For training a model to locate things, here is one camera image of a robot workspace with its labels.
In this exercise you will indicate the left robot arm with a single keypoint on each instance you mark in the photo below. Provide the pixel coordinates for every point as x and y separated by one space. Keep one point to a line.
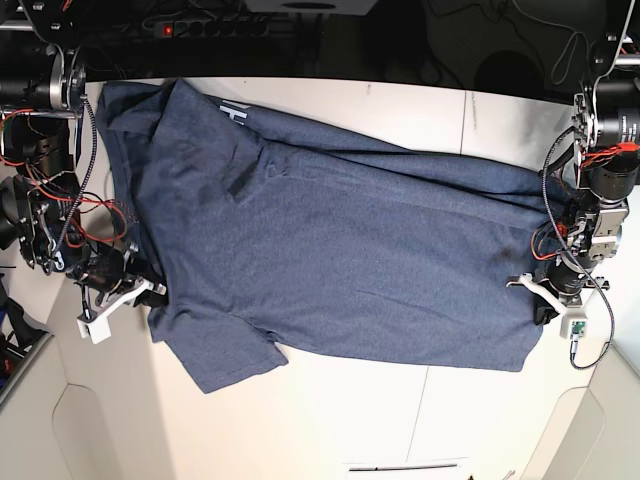
605 156

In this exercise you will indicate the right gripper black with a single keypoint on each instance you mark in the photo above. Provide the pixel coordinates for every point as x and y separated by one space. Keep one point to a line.
110 271

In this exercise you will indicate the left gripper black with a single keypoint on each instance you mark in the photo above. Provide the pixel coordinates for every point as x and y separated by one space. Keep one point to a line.
560 285

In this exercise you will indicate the blue grey t-shirt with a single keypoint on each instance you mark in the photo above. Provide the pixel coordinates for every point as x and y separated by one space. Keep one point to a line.
273 230

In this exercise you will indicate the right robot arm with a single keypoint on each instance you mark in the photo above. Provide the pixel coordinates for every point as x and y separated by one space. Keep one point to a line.
46 209

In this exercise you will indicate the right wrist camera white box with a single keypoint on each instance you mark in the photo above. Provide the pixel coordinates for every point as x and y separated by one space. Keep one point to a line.
96 331

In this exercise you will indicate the black round object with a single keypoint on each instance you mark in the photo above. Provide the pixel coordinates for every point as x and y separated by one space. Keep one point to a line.
10 229

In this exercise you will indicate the white power strip red switch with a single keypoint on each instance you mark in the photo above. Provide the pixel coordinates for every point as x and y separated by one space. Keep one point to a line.
222 27

